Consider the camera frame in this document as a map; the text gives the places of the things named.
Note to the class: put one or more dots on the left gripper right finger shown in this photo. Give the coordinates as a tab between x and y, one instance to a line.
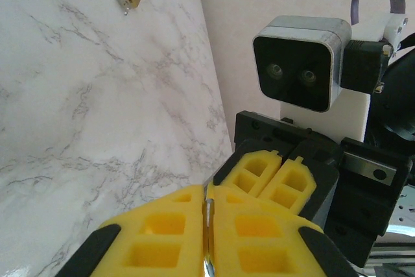
259	248

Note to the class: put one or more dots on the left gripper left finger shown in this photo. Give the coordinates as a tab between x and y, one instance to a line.
162	241

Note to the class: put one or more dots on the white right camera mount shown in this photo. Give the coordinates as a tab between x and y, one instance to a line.
324	121

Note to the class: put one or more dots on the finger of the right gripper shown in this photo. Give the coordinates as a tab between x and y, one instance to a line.
249	170
291	186

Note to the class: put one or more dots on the small silver key bunch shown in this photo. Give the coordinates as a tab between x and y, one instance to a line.
124	7

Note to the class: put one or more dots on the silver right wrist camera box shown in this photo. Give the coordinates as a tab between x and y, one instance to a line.
298	63

